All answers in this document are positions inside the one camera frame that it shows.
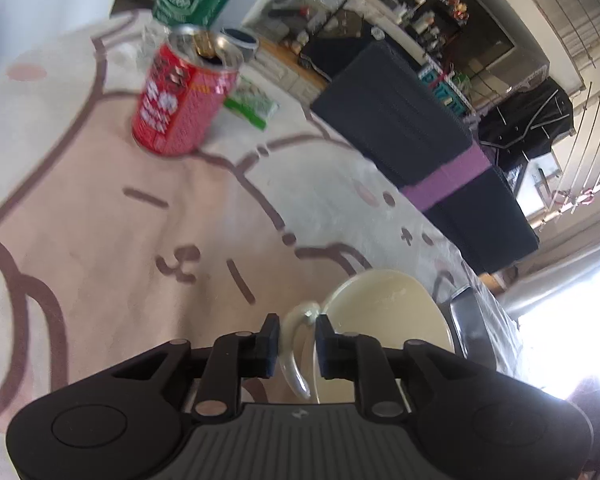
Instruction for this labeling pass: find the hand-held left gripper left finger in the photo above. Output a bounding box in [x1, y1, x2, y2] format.
[111, 314, 281, 418]

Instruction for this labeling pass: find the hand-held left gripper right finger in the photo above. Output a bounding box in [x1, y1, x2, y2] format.
[314, 314, 496, 418]

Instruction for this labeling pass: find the square metal tray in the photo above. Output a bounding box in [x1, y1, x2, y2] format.
[442, 285, 499, 368]

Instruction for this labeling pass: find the bear print tablecloth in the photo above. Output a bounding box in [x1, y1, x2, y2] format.
[0, 10, 523, 480]

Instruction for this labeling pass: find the green snack packet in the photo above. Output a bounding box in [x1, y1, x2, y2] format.
[223, 77, 280, 131]

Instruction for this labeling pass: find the red drink can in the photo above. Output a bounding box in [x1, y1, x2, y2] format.
[131, 25, 259, 157]

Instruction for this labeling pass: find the cream kitchen cabinet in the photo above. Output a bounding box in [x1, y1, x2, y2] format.
[252, 40, 331, 106]

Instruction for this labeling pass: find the black vest with white trim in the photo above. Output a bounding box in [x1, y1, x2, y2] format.
[477, 77, 576, 171]

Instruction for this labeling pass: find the dark mirror panel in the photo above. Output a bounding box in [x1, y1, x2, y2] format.
[420, 0, 515, 81]

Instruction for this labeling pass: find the staircase with metal railing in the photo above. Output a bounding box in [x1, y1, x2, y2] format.
[512, 0, 600, 231]

